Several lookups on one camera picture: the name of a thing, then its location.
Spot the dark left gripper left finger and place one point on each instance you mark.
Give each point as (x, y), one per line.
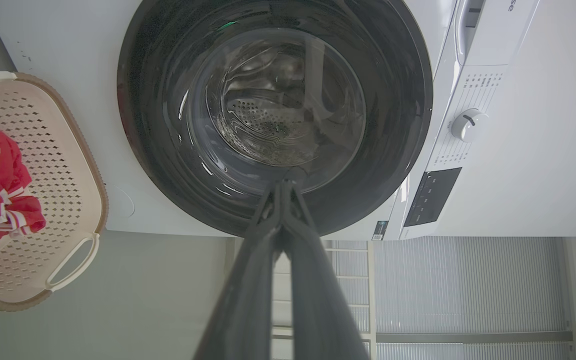
(248, 300)

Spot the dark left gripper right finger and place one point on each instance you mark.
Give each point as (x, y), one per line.
(318, 310)

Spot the white front-load washing machine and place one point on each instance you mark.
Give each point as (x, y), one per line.
(68, 40)

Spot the small dark sticker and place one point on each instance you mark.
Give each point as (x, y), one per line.
(381, 230)

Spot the white ribbed window blind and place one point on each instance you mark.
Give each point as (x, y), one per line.
(468, 285)

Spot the black washer display panel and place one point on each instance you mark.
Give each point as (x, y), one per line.
(430, 197)

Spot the round white filter cover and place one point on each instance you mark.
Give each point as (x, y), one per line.
(120, 202)

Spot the steel perforated washer drum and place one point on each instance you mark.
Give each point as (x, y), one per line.
(268, 120)

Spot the cream perforated laundry basket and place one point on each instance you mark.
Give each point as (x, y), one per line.
(58, 165)

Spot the white washer control knob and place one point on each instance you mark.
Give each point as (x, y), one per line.
(467, 125)

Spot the white detergent drawer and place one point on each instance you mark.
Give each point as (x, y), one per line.
(498, 30)

